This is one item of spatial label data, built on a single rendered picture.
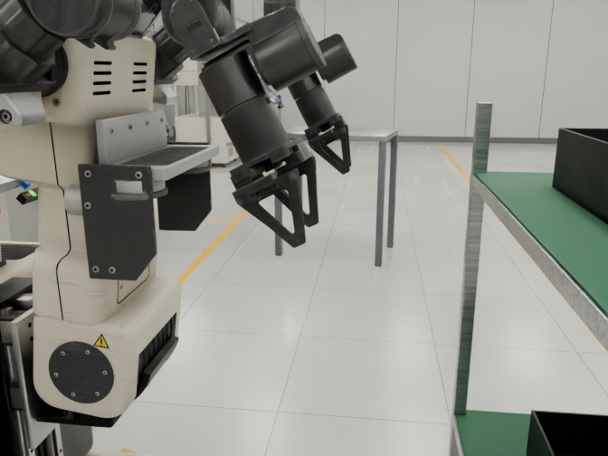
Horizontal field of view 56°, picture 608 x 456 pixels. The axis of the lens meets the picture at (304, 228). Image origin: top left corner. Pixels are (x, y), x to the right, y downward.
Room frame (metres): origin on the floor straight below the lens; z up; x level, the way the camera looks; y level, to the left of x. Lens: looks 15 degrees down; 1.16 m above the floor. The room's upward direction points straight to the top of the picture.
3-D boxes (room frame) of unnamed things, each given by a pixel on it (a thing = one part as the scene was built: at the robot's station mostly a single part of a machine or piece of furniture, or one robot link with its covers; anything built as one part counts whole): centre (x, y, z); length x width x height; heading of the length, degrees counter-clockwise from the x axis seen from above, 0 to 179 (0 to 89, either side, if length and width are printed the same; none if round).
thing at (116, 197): (0.87, 0.24, 0.99); 0.28 x 0.16 x 0.22; 172
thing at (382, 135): (3.64, -0.21, 0.40); 0.70 x 0.45 x 0.80; 72
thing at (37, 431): (0.94, 0.36, 0.68); 0.28 x 0.27 x 0.25; 172
